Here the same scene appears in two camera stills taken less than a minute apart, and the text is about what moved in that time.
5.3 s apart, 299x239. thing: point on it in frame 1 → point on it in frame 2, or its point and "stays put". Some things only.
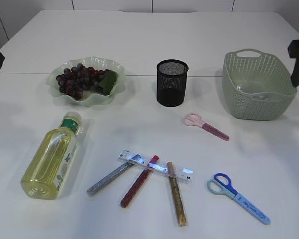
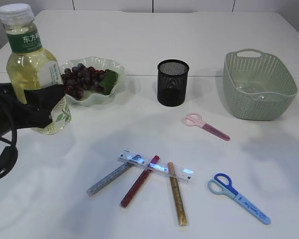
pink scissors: x=195 y=119 stays put
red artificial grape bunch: x=74 y=80 stays put
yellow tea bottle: x=51 y=159 → x=29 y=66
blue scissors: x=222 y=184 stays put
